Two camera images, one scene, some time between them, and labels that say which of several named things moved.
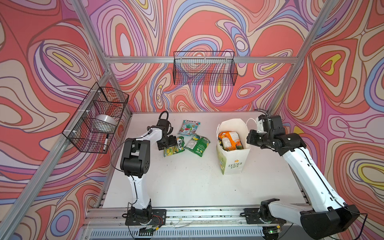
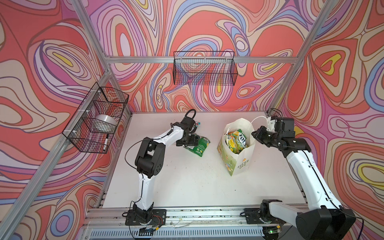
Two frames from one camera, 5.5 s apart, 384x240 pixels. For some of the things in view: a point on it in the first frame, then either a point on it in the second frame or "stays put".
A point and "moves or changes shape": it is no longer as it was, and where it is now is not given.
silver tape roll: (107, 118) stays put
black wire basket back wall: (211, 68) stays put
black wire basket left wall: (95, 123) stays put
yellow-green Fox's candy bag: (170, 150) -> (236, 140)
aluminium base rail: (182, 223) stays put
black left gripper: (173, 142) -> (192, 142)
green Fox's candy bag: (197, 144) stays put
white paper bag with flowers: (233, 161) moves or changes shape
